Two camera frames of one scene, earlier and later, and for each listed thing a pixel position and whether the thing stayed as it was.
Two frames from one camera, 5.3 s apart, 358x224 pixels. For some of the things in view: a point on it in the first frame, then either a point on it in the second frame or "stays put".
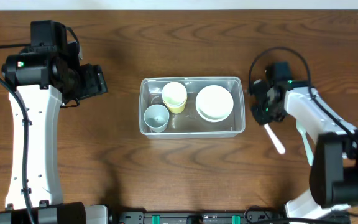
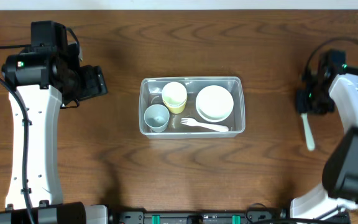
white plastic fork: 277,144 -> 195,123
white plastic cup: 174,94 stays put
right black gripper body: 260,104 -> 309,106
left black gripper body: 96,81 stays put
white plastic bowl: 214,103 stays put
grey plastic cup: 156,116 stays put
